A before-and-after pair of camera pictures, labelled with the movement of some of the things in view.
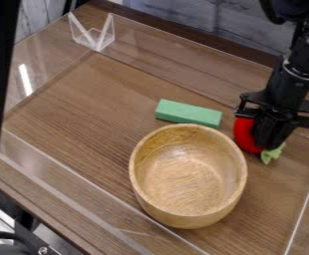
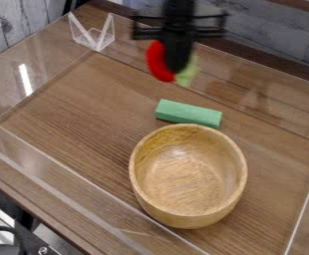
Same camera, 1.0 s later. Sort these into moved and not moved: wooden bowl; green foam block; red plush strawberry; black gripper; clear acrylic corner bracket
Moved: black gripper; red plush strawberry
Not moved: green foam block; clear acrylic corner bracket; wooden bowl
